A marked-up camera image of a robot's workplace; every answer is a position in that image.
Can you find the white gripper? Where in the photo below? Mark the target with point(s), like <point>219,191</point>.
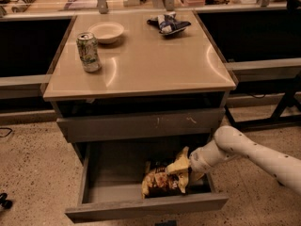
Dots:
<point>197,162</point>

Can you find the brown chip bag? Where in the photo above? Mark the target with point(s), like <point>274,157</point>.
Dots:
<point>156,183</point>

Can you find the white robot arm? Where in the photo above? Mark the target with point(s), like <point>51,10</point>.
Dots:
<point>228,142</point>

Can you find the closed grey top drawer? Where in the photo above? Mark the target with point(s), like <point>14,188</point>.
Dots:
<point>139,125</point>

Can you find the open grey middle drawer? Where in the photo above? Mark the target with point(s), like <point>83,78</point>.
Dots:
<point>112,178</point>

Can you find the grey drawer cabinet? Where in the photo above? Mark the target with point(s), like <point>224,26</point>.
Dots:
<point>142,72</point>

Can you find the green white soda can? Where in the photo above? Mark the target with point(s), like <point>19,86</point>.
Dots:
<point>88,52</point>

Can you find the white bowl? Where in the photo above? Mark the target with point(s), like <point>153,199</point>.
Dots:
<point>106,32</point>

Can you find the black caster at left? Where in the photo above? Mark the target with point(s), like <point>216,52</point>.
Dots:
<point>4,202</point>

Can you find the purple booklet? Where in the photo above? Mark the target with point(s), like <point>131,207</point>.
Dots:
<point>80,4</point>

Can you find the black table leg frame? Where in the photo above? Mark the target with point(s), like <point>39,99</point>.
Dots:
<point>276,119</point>

